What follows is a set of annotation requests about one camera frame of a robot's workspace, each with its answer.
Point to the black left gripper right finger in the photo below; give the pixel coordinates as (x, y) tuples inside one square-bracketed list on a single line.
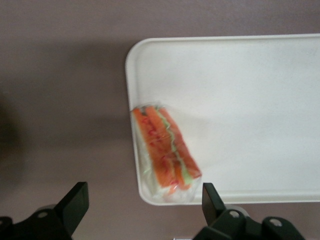
[(230, 227)]

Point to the triangular sandwich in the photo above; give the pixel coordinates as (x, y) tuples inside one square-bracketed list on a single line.
[(165, 150)]

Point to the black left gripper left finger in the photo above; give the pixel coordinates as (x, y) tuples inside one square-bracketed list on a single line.
[(55, 222)]

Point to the beige plastic serving tray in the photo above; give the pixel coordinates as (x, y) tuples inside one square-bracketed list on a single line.
[(237, 112)]

